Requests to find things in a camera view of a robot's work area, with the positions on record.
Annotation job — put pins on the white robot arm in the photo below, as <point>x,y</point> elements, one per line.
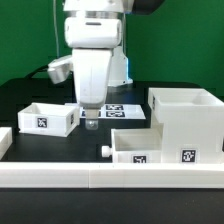
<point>95,31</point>

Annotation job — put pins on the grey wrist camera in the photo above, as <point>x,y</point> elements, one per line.
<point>59,69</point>

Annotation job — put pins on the white left fence piece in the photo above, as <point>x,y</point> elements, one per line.
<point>5,140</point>

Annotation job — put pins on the white drawer box with knob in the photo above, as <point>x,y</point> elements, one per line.
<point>134,146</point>

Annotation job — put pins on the white front fence rail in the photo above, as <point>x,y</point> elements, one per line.
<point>110,175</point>

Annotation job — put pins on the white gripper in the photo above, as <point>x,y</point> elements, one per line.
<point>91,75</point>

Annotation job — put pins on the white drawer cabinet frame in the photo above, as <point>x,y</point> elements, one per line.
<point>190,122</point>

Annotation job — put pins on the white drawer box rear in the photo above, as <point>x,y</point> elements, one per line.
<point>48,119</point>

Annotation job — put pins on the white marker sheet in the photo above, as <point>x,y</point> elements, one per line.
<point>119,111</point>

